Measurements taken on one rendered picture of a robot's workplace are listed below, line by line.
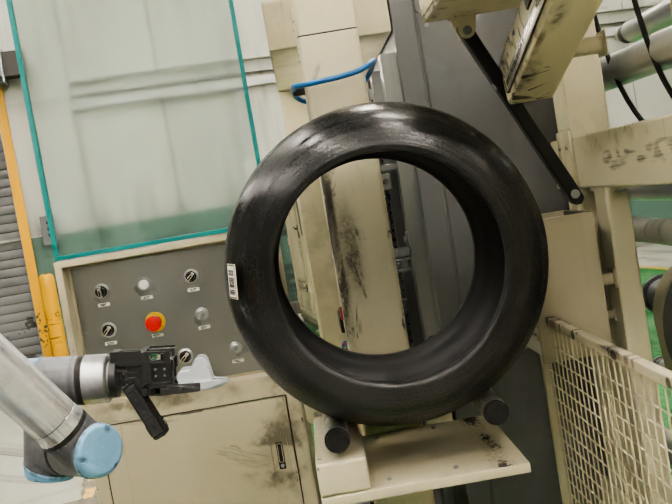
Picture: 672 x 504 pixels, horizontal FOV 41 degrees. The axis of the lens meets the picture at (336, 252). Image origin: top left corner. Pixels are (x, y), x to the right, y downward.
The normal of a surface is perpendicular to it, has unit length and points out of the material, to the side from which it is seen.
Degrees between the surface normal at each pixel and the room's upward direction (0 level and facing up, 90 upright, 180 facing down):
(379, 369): 80
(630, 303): 90
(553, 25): 162
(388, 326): 90
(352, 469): 90
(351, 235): 90
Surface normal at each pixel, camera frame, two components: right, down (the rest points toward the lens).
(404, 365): 0.00, -0.12
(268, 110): 0.22, 0.03
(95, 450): 0.74, -0.07
